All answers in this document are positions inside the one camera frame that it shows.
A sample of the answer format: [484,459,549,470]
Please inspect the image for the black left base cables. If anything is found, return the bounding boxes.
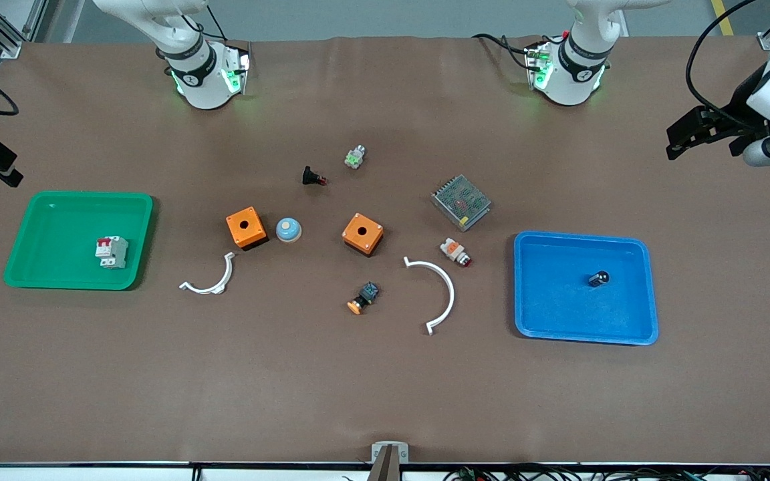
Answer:
[471,31,547,71]

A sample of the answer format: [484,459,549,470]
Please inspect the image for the large white curved clip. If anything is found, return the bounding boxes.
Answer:
[403,257,457,336]

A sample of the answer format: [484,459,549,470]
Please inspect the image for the brown table mat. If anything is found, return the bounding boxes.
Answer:
[0,35,770,466]

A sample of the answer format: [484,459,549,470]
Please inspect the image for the orange black pushbutton switch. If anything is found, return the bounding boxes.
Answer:
[347,281,381,315]

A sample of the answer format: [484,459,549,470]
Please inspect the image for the green plastic tray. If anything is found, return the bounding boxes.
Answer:
[3,191,154,291]

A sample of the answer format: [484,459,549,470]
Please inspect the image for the white red circuit breaker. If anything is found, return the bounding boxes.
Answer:
[95,235,129,270]

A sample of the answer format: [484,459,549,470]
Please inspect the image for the black base cables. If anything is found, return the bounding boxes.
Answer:
[471,31,547,71]
[181,0,253,51]

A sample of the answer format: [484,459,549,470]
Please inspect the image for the orange button enclosure box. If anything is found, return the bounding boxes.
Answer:
[225,206,269,252]
[342,212,385,257]

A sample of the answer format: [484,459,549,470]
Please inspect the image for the white red pushbutton switch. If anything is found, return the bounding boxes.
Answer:
[439,237,473,269]

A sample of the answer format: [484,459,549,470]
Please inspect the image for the small white curved clip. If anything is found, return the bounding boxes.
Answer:
[179,252,236,295]

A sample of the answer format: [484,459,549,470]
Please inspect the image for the grey bracket at table edge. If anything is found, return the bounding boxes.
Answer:
[367,441,410,481]

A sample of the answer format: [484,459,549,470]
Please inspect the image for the blue plastic tray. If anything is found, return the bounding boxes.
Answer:
[513,231,660,346]

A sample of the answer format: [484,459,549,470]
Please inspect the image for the metal mesh power supply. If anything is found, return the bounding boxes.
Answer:
[430,174,493,232]

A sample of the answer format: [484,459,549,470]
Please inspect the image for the black right base cables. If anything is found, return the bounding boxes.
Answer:
[181,0,253,51]

